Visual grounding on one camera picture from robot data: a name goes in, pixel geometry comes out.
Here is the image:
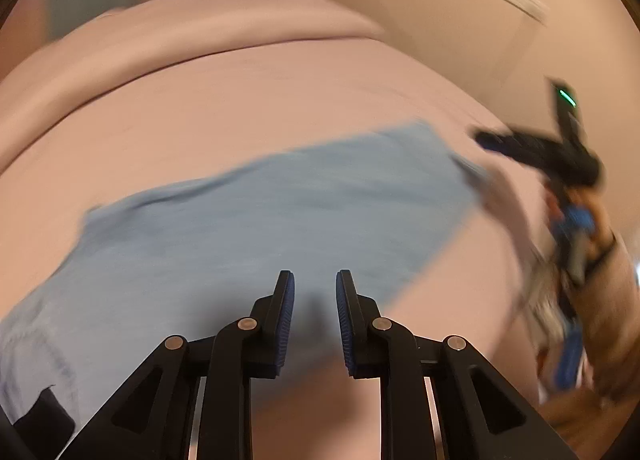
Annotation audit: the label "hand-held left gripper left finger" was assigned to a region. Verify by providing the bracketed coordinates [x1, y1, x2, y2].
[57, 270, 296, 460]

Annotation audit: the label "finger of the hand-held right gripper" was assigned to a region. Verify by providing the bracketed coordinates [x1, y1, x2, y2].
[474, 126, 551, 168]

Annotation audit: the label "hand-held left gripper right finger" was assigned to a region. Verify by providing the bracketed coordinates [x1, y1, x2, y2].
[336, 269, 577, 460]

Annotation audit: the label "light blue denim pants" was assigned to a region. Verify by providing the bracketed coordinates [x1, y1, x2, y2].
[0, 122, 490, 443]

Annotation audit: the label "person's right hand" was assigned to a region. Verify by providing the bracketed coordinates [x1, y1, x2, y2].
[575, 186, 621, 253]

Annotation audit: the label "beige patterned cloth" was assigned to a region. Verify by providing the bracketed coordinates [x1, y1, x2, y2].
[522, 250, 571, 346]

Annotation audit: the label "pink bedsheet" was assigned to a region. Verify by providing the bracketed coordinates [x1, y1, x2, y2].
[0, 34, 556, 460]

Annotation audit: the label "dark cloth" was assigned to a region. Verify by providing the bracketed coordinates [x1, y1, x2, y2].
[9, 384, 77, 448]

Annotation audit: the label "pink duvet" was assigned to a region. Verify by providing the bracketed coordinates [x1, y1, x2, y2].
[0, 0, 387, 175]

